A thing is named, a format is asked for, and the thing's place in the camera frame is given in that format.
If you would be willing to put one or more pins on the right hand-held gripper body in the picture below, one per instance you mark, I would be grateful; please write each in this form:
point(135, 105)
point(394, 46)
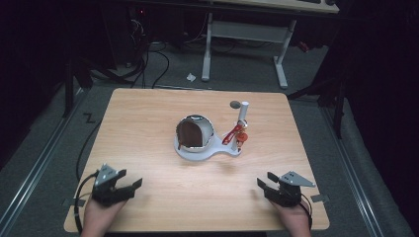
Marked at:
point(286, 194)

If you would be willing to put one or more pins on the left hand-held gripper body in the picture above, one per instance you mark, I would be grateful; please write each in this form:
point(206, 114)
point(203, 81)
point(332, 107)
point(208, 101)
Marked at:
point(110, 194)

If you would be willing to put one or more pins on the white peg stand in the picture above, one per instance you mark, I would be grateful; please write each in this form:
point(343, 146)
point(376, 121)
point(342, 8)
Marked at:
point(217, 148)

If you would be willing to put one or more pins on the brown pouch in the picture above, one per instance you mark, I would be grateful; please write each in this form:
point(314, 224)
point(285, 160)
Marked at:
point(191, 134)

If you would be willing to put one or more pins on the white bowl with silver rim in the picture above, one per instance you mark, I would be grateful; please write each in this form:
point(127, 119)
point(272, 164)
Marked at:
point(207, 131)

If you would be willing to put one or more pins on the person's left hand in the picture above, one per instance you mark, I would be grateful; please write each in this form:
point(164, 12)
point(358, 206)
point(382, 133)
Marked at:
point(103, 215)

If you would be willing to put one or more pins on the person's right hand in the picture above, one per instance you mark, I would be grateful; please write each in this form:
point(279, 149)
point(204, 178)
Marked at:
point(293, 217)

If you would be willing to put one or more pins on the black metal stand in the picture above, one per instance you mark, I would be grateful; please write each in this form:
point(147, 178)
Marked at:
point(338, 108)
point(68, 89)

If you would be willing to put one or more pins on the crumpled white paper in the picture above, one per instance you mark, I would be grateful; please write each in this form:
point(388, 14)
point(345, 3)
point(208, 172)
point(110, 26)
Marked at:
point(191, 77)

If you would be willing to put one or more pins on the small red object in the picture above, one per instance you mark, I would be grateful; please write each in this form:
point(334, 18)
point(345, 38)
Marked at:
point(303, 46)

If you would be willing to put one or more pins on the desk with white legs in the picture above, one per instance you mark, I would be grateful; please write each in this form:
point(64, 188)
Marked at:
point(247, 31)

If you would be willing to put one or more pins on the metal floor rail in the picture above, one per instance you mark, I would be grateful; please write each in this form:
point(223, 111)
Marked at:
point(352, 174)
point(39, 161)

